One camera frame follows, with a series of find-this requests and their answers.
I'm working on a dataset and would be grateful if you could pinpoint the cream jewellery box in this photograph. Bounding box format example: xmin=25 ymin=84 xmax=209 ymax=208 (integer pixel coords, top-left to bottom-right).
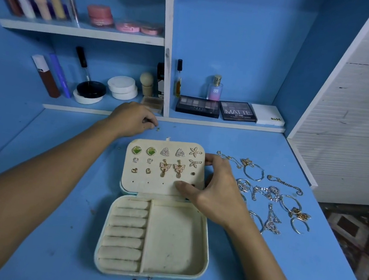
xmin=92 ymin=132 xmax=224 ymax=280

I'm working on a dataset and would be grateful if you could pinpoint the white slatted cabinet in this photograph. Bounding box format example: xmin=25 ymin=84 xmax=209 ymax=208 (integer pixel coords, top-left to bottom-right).
xmin=280 ymin=0 xmax=369 ymax=209

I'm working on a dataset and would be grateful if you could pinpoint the person's right hand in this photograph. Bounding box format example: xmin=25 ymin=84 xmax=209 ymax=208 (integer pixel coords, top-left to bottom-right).
xmin=169 ymin=151 xmax=258 ymax=233

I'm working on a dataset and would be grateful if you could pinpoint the white bowl black inside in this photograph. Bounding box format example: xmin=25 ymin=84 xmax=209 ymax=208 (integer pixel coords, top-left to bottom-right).
xmin=72 ymin=79 xmax=109 ymax=107

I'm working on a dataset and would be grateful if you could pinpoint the pink flat compact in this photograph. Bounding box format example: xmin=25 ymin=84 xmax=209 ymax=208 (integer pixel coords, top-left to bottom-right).
xmin=114 ymin=20 xmax=142 ymax=36
xmin=139 ymin=23 xmax=163 ymax=37

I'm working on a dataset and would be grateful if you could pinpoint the pile of silver bracelets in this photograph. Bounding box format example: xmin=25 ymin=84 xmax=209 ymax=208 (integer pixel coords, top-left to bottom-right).
xmin=207 ymin=150 xmax=318 ymax=240

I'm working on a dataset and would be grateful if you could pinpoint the white shelf unit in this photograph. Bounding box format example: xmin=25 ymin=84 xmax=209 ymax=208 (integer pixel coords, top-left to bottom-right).
xmin=0 ymin=0 xmax=301 ymax=138

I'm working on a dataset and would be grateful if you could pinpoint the person's left hand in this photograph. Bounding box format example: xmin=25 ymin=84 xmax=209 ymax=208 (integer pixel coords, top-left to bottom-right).
xmin=105 ymin=99 xmax=161 ymax=142

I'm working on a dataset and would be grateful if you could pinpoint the black makeup brush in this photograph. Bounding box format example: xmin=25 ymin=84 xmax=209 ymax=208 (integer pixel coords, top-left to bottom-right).
xmin=71 ymin=46 xmax=96 ymax=86

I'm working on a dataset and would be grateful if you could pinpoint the blue cosmetic tube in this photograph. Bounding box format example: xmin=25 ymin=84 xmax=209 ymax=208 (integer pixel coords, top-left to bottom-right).
xmin=42 ymin=52 xmax=77 ymax=100

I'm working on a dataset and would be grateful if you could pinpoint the black lettered eyeshadow palette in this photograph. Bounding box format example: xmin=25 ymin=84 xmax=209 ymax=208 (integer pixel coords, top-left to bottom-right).
xmin=217 ymin=99 xmax=260 ymax=125

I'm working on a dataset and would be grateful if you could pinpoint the square brown powder compact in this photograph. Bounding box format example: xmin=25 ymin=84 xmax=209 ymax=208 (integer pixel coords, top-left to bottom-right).
xmin=141 ymin=96 xmax=165 ymax=113

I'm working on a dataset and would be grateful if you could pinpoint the small pink perfume bottle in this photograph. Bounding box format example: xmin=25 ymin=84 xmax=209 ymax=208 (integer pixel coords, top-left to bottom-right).
xmin=206 ymin=74 xmax=224 ymax=102

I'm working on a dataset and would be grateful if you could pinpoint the person's right forearm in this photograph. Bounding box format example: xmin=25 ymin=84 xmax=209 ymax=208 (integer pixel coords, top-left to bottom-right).
xmin=217 ymin=214 xmax=322 ymax=280

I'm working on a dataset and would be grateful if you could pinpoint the thin dark cosmetic bottle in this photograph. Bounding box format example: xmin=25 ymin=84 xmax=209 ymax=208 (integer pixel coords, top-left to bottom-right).
xmin=171 ymin=58 xmax=185 ymax=98

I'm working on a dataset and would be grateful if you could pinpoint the brown lipstick tube white cap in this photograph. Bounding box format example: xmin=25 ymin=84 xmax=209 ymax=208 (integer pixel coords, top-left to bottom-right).
xmin=27 ymin=53 xmax=66 ymax=100

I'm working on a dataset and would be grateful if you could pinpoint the white flat box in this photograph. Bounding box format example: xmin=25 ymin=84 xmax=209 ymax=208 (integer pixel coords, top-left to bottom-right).
xmin=250 ymin=103 xmax=288 ymax=129

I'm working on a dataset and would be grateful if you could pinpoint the gold dangling earring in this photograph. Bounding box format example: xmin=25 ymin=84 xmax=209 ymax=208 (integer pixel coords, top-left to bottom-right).
xmin=158 ymin=160 xmax=172 ymax=178
xmin=172 ymin=161 xmax=186 ymax=179

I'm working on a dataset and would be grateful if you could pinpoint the person's left forearm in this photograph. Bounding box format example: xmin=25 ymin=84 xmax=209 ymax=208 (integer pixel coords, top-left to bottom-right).
xmin=0 ymin=110 xmax=128 ymax=280

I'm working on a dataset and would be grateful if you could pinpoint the pink round jar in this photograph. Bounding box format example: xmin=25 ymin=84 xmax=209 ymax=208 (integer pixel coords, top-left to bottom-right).
xmin=85 ymin=3 xmax=116 ymax=30

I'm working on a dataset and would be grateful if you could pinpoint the dark eyeshadow palette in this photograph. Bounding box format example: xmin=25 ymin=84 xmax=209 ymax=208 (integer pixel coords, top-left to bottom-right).
xmin=174 ymin=94 xmax=222 ymax=119

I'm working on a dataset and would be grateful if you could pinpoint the white round cream jar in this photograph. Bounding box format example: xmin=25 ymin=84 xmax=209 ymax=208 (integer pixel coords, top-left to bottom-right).
xmin=106 ymin=74 xmax=141 ymax=103

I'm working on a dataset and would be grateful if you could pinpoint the black cosmetic bottle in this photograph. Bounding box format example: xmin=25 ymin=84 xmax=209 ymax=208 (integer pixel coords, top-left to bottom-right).
xmin=153 ymin=61 xmax=168 ymax=100

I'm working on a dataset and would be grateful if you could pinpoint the beige makeup sponge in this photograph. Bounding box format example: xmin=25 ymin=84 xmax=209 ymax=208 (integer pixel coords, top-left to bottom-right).
xmin=138 ymin=72 xmax=157 ymax=98

